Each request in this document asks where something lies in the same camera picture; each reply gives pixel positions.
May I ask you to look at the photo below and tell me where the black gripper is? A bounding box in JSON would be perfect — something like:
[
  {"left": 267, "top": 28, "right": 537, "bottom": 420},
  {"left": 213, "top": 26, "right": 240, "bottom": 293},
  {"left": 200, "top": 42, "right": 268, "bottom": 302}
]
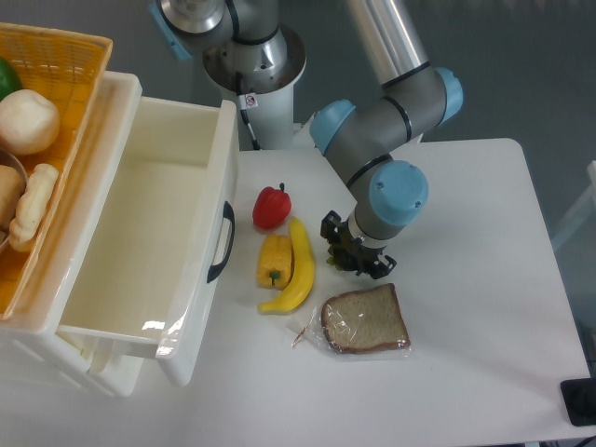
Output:
[{"left": 320, "top": 210, "right": 397, "bottom": 279}]

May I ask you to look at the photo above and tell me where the dark purple mangosteen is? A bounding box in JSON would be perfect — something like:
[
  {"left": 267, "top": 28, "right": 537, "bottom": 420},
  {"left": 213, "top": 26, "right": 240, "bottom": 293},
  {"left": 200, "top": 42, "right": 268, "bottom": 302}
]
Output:
[{"left": 327, "top": 245, "right": 359, "bottom": 271}]

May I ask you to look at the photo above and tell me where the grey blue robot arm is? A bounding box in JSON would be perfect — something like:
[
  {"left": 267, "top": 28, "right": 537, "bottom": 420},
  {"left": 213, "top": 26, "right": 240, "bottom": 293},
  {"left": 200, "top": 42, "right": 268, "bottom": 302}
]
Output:
[{"left": 152, "top": 1, "right": 464, "bottom": 279}]

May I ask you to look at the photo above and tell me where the yellow banana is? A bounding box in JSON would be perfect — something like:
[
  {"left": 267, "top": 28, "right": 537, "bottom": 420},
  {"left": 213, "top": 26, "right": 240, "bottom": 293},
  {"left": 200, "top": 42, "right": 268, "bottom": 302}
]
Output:
[{"left": 258, "top": 217, "right": 316, "bottom": 315}]

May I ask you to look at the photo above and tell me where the bagged bread slice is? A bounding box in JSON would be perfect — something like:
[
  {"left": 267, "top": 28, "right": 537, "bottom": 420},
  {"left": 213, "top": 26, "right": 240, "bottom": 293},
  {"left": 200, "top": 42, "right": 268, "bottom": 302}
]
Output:
[{"left": 285, "top": 282, "right": 419, "bottom": 359}]

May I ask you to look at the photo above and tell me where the yellow bell pepper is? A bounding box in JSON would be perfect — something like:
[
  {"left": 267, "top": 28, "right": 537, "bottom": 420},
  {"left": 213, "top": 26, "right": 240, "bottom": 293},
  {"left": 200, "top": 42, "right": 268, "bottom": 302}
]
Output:
[{"left": 256, "top": 234, "right": 293, "bottom": 290}]

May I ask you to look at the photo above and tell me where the red bell pepper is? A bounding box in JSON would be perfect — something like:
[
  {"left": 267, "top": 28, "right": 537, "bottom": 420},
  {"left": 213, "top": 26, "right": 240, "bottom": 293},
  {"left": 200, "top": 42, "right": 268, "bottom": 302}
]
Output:
[{"left": 252, "top": 183, "right": 292, "bottom": 230}]

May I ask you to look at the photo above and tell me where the white plastic drawer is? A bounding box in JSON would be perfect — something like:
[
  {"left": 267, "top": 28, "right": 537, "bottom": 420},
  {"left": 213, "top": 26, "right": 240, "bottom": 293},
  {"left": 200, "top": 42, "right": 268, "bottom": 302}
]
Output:
[{"left": 61, "top": 98, "right": 238, "bottom": 386}]

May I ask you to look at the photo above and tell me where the white furniture at right edge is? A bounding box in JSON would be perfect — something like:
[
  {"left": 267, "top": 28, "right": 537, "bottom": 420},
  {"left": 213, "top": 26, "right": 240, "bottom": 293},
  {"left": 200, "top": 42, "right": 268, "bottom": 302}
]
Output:
[{"left": 550, "top": 160, "right": 595, "bottom": 252}]

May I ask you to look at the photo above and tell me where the black device at right edge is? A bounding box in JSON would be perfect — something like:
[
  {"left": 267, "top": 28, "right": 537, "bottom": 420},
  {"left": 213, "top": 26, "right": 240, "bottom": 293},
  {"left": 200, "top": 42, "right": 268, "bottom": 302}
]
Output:
[{"left": 560, "top": 378, "right": 595, "bottom": 427}]

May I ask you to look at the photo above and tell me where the long white bread roll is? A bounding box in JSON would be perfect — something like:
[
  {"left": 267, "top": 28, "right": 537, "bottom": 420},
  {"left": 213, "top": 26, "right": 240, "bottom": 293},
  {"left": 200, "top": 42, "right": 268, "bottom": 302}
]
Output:
[{"left": 8, "top": 163, "right": 59, "bottom": 252}]

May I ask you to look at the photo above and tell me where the white drawer cabinet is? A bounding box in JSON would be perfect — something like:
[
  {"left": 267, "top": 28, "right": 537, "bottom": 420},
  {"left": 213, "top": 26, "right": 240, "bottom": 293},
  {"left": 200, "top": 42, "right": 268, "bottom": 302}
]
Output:
[{"left": 1, "top": 72, "right": 142, "bottom": 396}]

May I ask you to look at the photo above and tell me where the orange woven basket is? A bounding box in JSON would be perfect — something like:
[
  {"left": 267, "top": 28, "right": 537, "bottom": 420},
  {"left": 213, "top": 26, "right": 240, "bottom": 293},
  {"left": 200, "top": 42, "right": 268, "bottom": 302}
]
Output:
[{"left": 1, "top": 22, "right": 113, "bottom": 319}]

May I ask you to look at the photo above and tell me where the brown bread in bowl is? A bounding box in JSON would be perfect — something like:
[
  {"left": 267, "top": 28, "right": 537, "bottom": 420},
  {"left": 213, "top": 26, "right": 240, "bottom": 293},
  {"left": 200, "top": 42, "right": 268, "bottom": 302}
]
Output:
[{"left": 1, "top": 165, "right": 25, "bottom": 230}]

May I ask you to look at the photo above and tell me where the round white bun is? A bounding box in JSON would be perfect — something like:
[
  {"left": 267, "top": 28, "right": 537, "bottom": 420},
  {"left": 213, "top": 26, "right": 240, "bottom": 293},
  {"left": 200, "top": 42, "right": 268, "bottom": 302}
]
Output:
[{"left": 1, "top": 89, "right": 60, "bottom": 156}]

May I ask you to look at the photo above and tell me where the green vegetable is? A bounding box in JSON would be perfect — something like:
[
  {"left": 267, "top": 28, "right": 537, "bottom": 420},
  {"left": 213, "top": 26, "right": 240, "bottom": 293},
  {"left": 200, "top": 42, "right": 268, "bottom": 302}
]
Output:
[{"left": 0, "top": 58, "right": 22, "bottom": 101}]

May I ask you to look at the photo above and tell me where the black drawer handle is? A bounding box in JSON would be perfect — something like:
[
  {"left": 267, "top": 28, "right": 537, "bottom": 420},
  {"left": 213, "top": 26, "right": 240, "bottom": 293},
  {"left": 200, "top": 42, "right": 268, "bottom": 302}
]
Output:
[{"left": 207, "top": 201, "right": 236, "bottom": 283}]

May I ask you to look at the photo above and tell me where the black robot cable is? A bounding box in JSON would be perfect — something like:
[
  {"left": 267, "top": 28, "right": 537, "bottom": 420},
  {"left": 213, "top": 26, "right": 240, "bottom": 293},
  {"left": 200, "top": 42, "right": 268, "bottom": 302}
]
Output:
[{"left": 235, "top": 74, "right": 262, "bottom": 151}]

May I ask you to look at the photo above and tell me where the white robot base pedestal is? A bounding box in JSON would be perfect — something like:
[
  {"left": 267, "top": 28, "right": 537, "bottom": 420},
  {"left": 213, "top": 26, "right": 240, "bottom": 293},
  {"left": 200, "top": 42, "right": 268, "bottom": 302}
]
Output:
[{"left": 203, "top": 24, "right": 306, "bottom": 151}]

